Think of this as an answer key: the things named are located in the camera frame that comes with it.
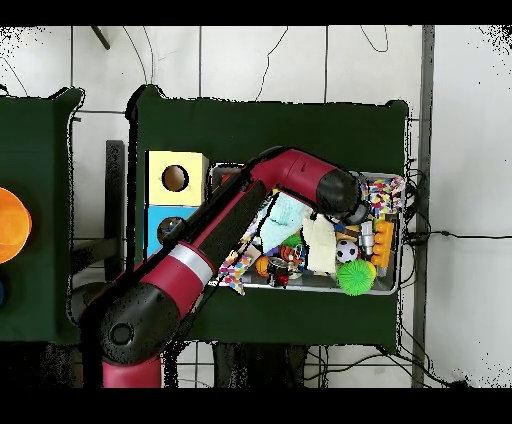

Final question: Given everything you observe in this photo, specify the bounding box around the mint green cloth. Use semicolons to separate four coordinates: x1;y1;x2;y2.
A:
259;193;314;255

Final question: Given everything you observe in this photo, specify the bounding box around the cream waffle cloth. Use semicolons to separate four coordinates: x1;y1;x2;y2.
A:
301;215;338;277

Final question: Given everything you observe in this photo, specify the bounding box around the crushed clear plastic bottle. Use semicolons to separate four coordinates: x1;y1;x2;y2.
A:
157;216;186;244

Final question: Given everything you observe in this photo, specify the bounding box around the green spiky ball with eyes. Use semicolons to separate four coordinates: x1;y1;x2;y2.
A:
336;258;378;297

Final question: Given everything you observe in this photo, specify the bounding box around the orange ladder-shaped block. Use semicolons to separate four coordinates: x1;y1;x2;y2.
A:
370;220;396;268

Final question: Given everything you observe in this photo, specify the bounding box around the wooden three-hole box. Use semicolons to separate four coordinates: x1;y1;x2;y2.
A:
142;150;210;261

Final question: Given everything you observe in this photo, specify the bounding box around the crushed soda can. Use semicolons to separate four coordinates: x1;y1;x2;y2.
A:
265;256;292;288

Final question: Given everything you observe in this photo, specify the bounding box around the small soccer ball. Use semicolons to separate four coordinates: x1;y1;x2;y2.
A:
335;238;360;264

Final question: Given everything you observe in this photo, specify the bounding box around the black panel stand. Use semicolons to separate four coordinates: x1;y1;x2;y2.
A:
104;139;126;283

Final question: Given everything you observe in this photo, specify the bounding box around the dark green side tablecloth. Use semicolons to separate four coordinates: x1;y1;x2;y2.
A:
0;86;93;346

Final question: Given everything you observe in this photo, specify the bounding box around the orange bowl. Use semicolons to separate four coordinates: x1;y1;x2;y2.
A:
0;185;33;265

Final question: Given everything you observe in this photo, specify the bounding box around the wire mesh bin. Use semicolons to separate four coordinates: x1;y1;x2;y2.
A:
207;160;407;297

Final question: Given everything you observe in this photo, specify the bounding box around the long black floor cable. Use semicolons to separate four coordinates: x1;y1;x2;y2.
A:
403;229;512;246

